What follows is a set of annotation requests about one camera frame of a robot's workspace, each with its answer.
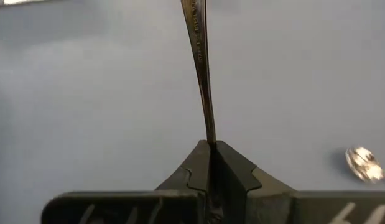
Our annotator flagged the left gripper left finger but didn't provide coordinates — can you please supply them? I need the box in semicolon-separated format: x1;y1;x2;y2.
41;139;211;224

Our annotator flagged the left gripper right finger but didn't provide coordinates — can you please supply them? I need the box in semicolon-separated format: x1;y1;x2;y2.
215;140;385;224

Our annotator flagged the all-metal spoon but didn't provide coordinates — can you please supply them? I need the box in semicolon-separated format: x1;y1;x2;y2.
180;0;217;144

